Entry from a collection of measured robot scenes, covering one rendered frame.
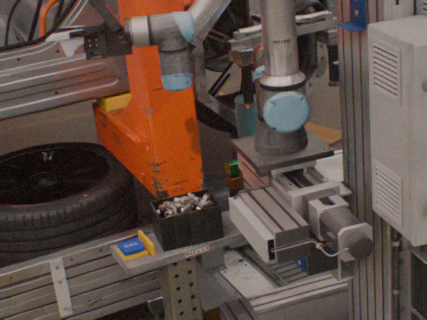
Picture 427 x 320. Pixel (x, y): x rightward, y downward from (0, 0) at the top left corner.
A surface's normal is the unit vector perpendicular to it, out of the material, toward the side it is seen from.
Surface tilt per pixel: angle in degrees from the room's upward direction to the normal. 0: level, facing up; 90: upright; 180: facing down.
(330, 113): 0
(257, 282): 0
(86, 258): 90
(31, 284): 90
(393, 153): 90
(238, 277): 0
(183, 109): 90
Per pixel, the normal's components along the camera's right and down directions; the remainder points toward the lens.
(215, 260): 0.43, 0.32
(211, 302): -0.10, -0.91
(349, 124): -0.94, 0.21
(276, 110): 0.09, 0.51
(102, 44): 0.06, 0.26
